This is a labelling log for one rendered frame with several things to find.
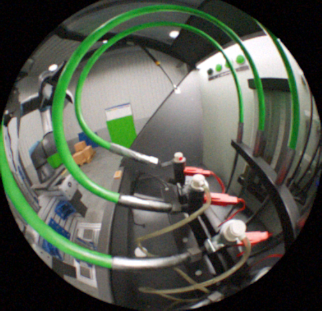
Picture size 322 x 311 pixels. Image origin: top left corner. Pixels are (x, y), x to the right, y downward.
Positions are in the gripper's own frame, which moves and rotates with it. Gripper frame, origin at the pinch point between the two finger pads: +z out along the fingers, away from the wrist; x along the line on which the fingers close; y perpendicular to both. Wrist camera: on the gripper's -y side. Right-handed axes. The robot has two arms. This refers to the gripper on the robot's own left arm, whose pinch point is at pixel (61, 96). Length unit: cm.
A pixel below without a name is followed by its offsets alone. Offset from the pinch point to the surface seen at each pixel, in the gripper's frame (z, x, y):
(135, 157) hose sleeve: 24.5, -3.0, 0.0
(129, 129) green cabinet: -83, -303, 65
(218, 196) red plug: 38.0, 2.7, -5.0
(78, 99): 9.7, 1.1, -2.9
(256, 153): 43.3, -1.0, -16.5
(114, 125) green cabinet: -131, -278, 80
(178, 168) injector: 32.8, -5.0, -2.9
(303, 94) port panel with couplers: 43, 10, -36
